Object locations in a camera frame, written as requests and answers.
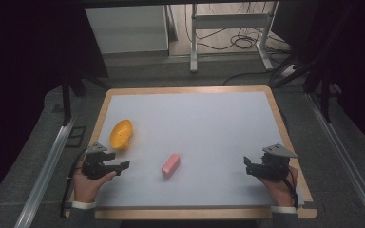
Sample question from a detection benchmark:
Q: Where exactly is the tangle of black floor cables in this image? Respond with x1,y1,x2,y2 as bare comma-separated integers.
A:
183,2,292,55

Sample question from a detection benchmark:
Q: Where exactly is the pink oblong block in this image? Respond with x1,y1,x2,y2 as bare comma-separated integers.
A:
161,152,182,179

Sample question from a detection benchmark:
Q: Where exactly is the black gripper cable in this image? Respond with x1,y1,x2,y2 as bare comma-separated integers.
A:
281,166,300,210
59,148,88,219

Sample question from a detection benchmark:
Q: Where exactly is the white table mat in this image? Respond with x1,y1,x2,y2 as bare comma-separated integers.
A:
94,90,305,208

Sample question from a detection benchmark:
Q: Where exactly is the white power strip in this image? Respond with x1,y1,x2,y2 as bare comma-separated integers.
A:
279,64,299,79

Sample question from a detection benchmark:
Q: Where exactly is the black floor bracket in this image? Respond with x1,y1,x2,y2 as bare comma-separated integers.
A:
65,125,87,148

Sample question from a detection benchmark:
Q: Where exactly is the black metal stand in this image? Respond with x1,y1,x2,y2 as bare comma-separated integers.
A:
302,71,334,124
60,74,87,127

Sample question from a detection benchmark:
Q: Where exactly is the person's right hand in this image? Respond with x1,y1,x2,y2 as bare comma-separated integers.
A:
258,165,299,209

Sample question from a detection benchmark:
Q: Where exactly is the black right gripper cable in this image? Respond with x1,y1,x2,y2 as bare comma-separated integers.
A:
281,166,300,210

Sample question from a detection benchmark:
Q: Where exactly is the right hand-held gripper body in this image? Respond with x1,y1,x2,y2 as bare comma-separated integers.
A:
249,142,298,182

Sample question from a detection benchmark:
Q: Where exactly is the white cabinet panel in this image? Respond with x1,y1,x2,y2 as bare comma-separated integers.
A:
85,4,170,55

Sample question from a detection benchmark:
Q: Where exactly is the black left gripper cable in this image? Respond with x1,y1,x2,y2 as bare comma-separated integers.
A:
59,148,88,219

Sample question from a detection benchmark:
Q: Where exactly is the person's left hand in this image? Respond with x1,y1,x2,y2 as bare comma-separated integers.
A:
71,161,117,204

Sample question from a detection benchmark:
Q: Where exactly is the aluminium rail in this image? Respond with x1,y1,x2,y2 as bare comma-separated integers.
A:
306,92,365,228
13,116,78,228

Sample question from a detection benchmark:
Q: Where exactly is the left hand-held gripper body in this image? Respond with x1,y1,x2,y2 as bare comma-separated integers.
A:
81,142,117,181

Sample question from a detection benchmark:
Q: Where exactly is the white metal desk frame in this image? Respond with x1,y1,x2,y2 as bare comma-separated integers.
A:
189,2,280,74

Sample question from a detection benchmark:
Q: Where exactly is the yellow plastic bowl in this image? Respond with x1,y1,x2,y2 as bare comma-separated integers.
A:
108,119,134,152

